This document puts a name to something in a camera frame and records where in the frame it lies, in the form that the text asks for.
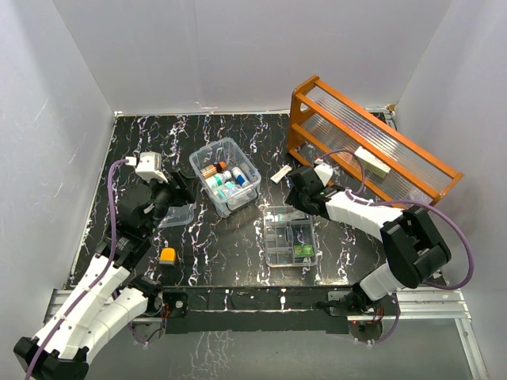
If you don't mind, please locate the white wrapped swab packet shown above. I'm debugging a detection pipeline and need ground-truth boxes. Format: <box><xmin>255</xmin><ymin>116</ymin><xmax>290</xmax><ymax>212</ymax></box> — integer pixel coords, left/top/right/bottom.
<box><xmin>270</xmin><ymin>165</ymin><xmax>292</xmax><ymax>184</ymax></box>

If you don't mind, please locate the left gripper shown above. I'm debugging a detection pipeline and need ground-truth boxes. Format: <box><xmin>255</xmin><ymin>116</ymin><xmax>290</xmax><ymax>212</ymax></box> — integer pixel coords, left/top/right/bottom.
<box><xmin>142</xmin><ymin>169</ymin><xmax>199</xmax><ymax>237</ymax></box>

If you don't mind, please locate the clear plastic storage box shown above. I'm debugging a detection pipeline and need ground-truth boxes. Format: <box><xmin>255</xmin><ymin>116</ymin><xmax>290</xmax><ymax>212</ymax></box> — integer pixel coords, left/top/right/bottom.
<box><xmin>189</xmin><ymin>138</ymin><xmax>261</xmax><ymax>218</ymax></box>

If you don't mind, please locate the clear compartment tray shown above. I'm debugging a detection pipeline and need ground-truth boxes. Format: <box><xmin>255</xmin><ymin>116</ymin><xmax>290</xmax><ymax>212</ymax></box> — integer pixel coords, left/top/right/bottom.
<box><xmin>263</xmin><ymin>206</ymin><xmax>317</xmax><ymax>268</ymax></box>

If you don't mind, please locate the blue white bandage roll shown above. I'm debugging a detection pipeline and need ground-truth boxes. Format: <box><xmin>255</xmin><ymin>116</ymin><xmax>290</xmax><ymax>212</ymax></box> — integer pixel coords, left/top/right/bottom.
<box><xmin>231</xmin><ymin>166</ymin><xmax>250</xmax><ymax>188</ymax></box>

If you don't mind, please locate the brown bottle orange cap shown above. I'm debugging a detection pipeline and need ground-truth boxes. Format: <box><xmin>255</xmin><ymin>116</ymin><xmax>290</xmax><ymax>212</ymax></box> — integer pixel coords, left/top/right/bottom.
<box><xmin>200</xmin><ymin>161</ymin><xmax>227</xmax><ymax>179</ymax></box>

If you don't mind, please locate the white bottle green label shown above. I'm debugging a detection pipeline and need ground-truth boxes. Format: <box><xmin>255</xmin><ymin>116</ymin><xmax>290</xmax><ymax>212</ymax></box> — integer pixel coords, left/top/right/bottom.
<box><xmin>206</xmin><ymin>170</ymin><xmax>232</xmax><ymax>190</ymax></box>

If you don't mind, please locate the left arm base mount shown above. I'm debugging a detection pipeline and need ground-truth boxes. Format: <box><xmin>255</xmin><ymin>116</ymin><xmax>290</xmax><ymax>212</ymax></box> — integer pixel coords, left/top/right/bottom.
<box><xmin>128</xmin><ymin>275</ymin><xmax>189</xmax><ymax>321</ymax></box>

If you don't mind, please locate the orange wooden shelf rack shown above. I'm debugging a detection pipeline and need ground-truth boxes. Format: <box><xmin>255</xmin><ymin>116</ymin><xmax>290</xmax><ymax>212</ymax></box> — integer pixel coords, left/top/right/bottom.
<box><xmin>288</xmin><ymin>76</ymin><xmax>463</xmax><ymax>205</ymax></box>

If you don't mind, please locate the blue sachet pack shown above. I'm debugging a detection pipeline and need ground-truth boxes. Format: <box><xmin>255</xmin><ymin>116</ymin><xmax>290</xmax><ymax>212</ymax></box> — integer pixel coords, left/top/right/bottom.
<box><xmin>215</xmin><ymin>181</ymin><xmax>242</xmax><ymax>200</ymax></box>

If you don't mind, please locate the clear plastic box lid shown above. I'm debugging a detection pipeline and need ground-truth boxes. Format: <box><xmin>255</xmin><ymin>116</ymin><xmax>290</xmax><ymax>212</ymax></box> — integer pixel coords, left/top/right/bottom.
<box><xmin>158</xmin><ymin>203</ymin><xmax>196</xmax><ymax>230</ymax></box>

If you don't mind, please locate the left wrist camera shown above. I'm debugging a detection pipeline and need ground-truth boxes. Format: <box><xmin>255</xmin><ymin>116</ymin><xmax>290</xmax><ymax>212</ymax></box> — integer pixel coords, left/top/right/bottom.
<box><xmin>125</xmin><ymin>151</ymin><xmax>168</xmax><ymax>183</ymax></box>

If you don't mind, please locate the small green packet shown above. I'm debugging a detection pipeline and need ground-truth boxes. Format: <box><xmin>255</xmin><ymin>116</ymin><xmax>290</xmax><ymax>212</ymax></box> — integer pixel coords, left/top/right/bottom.
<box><xmin>293</xmin><ymin>245</ymin><xmax>314</xmax><ymax>258</ymax></box>

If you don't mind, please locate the clear tape roll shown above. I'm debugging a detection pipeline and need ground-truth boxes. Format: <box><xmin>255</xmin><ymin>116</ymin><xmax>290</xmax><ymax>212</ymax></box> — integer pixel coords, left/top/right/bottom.
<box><xmin>406</xmin><ymin>188</ymin><xmax>432</xmax><ymax>204</ymax></box>

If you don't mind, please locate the yellow orange small box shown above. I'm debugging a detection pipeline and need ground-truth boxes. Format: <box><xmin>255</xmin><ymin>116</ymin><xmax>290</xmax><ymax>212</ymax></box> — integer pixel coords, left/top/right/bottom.
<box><xmin>158</xmin><ymin>247</ymin><xmax>177</xmax><ymax>266</ymax></box>

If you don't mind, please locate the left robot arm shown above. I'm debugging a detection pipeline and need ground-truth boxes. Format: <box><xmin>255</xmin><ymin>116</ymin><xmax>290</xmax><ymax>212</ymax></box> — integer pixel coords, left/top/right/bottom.
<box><xmin>13</xmin><ymin>171</ymin><xmax>199</xmax><ymax>379</ymax></box>

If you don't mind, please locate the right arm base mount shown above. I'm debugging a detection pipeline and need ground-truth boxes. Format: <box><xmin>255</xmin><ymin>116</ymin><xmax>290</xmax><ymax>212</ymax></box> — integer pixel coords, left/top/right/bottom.
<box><xmin>313</xmin><ymin>291</ymin><xmax>389</xmax><ymax>322</ymax></box>

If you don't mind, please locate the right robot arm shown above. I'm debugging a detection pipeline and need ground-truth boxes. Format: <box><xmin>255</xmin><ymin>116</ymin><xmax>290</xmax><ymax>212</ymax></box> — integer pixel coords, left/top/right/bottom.
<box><xmin>285</xmin><ymin>164</ymin><xmax>452</xmax><ymax>314</ymax></box>

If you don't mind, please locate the white medicine carton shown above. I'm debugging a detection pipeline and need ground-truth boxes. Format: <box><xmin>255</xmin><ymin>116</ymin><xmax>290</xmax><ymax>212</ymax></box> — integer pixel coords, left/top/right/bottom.
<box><xmin>355</xmin><ymin>146</ymin><xmax>391</xmax><ymax>178</ymax></box>

